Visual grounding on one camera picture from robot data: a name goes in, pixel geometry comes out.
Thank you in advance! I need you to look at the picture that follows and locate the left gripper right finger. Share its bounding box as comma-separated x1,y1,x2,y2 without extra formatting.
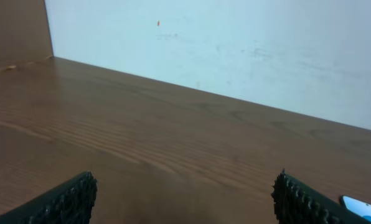
271,170,371,224

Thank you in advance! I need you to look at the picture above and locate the blue Galaxy smartphone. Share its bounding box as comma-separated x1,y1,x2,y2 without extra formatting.
340,195,371,222

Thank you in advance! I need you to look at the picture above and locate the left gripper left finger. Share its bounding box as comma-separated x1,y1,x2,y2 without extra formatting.
0,172,97,224

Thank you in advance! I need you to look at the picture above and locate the left brown cardboard side panel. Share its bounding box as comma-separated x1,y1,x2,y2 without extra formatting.
0,0,53,73

